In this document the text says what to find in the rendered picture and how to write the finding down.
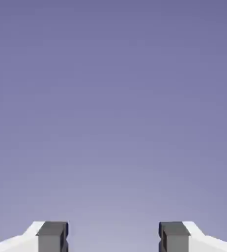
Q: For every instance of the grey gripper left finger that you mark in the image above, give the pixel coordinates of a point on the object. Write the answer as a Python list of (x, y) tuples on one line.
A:
[(50, 238)]

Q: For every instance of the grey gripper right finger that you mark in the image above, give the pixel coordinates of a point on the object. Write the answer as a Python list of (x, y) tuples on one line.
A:
[(175, 238)]

